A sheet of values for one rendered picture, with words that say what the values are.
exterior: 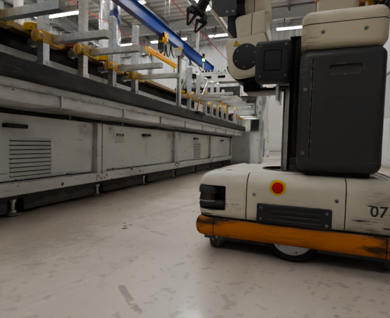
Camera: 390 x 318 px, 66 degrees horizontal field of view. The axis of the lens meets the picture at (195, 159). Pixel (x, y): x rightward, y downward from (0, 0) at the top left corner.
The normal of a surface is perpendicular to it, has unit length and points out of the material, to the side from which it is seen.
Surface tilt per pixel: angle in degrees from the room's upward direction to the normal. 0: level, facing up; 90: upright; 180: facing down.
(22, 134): 90
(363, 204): 90
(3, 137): 90
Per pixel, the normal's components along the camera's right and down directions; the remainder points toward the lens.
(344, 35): -0.35, 0.04
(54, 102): 0.94, 0.04
